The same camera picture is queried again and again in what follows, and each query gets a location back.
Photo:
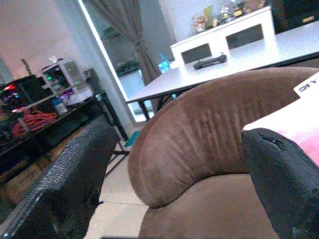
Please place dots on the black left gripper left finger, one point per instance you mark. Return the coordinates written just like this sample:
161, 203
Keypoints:
62, 189

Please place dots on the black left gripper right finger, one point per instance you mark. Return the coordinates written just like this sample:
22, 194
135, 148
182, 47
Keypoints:
286, 189

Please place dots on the white and pink pillow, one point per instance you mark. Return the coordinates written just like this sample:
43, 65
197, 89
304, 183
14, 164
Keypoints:
294, 119

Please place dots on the teal floor item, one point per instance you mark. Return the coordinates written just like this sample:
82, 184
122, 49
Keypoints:
131, 139

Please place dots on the brown suede sofa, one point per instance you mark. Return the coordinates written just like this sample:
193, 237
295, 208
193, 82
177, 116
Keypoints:
199, 137

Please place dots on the black computer with coloured lights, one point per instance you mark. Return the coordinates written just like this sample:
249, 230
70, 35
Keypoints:
22, 92

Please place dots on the white computer tower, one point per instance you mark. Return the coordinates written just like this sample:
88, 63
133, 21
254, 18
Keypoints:
67, 74

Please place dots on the white folding table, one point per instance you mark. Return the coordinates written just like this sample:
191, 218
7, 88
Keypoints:
249, 59

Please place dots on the black handheld controller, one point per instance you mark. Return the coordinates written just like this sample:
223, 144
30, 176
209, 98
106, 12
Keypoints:
210, 61

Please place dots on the blue bottle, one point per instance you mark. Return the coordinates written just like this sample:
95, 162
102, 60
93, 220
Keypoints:
164, 64

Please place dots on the white cabinet with dark doors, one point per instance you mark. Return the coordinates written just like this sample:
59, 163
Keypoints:
219, 35

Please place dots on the tied brown curtain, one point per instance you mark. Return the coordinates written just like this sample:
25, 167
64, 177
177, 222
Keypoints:
139, 37

